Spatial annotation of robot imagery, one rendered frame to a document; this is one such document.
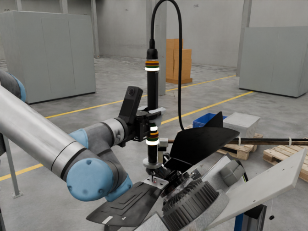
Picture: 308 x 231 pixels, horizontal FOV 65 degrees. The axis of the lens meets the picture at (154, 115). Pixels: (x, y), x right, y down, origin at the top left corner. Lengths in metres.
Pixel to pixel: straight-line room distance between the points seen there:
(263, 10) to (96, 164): 13.52
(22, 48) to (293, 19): 11.06
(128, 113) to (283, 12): 12.94
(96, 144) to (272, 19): 13.21
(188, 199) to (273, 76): 7.35
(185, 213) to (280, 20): 12.85
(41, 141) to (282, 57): 7.71
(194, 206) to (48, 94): 6.46
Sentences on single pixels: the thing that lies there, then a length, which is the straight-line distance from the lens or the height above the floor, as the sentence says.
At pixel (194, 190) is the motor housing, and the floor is 1.18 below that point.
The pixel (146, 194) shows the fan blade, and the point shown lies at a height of 1.21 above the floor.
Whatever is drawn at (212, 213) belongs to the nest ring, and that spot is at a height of 1.15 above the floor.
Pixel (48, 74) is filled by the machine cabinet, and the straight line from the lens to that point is 7.05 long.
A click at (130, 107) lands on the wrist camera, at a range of 0.70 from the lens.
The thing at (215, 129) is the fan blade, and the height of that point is 1.44.
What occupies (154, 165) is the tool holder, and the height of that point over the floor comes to 1.28.
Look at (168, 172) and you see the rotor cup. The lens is 0.95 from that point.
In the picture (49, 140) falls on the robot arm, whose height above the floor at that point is 1.53.
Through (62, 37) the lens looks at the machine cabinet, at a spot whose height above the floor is 1.65.
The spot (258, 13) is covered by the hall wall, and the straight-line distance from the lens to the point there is 13.89.
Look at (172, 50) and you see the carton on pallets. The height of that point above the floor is 1.18.
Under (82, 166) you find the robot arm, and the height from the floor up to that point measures 1.50.
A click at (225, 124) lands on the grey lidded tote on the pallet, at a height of 0.44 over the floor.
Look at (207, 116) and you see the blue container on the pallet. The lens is 4.54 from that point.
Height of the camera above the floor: 1.72
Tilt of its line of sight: 18 degrees down
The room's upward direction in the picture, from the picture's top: straight up
